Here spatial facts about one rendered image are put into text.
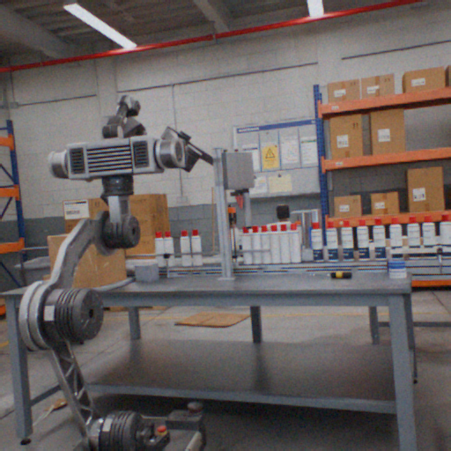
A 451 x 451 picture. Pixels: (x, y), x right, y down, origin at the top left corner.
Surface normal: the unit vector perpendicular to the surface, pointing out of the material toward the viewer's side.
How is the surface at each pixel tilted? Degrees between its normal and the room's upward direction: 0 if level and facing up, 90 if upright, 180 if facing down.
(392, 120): 89
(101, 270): 90
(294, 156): 89
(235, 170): 90
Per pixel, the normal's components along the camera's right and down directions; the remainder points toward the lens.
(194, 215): -0.25, 0.07
